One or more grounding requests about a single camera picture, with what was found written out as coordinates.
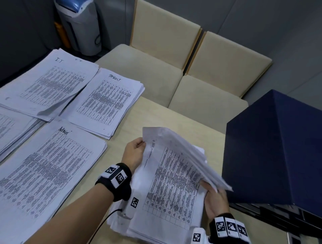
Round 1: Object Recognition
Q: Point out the person's right hand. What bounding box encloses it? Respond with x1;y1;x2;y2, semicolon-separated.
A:
200;180;231;222

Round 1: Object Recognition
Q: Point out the person's left hand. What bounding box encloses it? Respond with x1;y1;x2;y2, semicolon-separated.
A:
121;137;147;174

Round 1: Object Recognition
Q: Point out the stack of printed paper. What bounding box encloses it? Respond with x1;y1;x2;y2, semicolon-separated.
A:
107;126;233;244
0;48;99;122
60;67;146;140
0;107;46;163
0;119;108;244

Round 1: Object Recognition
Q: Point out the person's left forearm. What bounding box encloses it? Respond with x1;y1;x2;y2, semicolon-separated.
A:
25;185;114;244

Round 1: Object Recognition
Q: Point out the black marker wristband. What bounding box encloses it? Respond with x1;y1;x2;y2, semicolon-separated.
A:
95;163;132;202
209;213;252;244

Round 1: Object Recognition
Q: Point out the silver grey device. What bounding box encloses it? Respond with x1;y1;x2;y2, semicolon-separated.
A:
286;231;302;244

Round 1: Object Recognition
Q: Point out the beige cushioned chair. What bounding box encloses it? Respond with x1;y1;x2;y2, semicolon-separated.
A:
168;31;273;134
95;0;203;108

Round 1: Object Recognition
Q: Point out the grey bin with blue lid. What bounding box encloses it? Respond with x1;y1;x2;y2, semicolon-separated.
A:
54;0;102;56

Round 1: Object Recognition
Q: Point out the orange bottle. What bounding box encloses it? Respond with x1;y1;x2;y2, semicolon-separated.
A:
54;22;71;49

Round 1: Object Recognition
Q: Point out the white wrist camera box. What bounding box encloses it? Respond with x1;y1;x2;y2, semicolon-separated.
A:
192;227;211;244
118;196;140;220

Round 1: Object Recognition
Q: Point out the thin black cable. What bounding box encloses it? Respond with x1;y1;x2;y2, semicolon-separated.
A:
87;208;121;244

